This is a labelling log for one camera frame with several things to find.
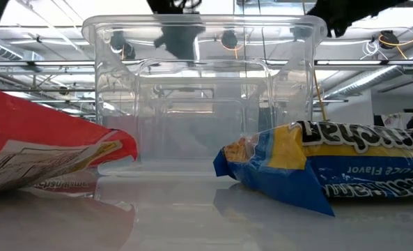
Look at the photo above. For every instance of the floral cloth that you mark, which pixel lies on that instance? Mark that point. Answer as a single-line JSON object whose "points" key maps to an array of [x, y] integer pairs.
{"points": [[393, 120]]}

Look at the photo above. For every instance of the clear plastic bin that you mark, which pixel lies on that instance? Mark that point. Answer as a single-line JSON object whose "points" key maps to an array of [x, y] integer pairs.
{"points": [[262, 21], [227, 101], [248, 63]]}

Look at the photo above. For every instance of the silver ventilation duct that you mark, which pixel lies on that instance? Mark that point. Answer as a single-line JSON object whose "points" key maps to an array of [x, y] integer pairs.
{"points": [[366, 82], [7, 52]]}

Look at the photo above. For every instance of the red Maruchan ramen packet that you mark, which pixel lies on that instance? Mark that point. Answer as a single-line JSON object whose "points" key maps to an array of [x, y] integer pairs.
{"points": [[35, 122]]}

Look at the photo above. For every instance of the blue Maruchan ramen packet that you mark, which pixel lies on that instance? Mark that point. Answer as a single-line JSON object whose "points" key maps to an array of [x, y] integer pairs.
{"points": [[331, 167]]}

